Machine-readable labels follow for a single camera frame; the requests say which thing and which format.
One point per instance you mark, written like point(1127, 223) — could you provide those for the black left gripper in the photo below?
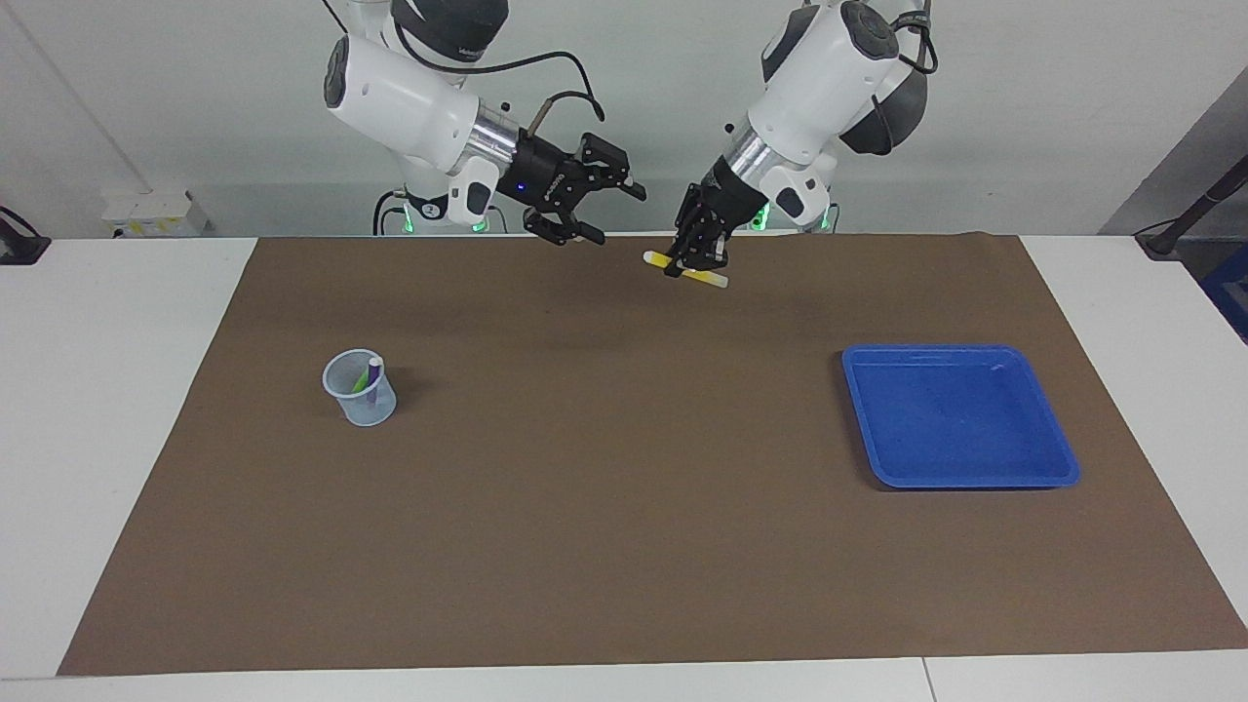
point(726, 195)

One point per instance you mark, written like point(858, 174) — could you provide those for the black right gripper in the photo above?
point(546, 180)

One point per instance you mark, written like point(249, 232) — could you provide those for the yellow highlighter pen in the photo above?
point(655, 258)

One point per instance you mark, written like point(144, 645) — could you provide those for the purple highlighter pen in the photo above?
point(373, 375)

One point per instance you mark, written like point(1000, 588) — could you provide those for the green highlighter pen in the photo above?
point(361, 382)

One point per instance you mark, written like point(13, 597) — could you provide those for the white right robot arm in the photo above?
point(400, 97)

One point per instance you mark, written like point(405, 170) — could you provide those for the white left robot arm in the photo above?
point(819, 88)

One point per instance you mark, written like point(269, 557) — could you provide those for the brown paper table mat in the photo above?
point(585, 507)

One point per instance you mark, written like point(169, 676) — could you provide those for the translucent plastic cup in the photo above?
point(375, 414)

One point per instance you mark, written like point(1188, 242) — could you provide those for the blue plastic tray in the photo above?
point(955, 419)

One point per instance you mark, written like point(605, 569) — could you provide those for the white power socket box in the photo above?
point(156, 214)

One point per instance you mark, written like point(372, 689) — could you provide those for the black stand pole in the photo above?
point(1194, 210)

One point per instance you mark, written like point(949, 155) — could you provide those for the blue storage bin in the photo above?
point(1230, 297)

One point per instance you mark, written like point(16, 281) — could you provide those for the black clamp mount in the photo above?
point(19, 249)

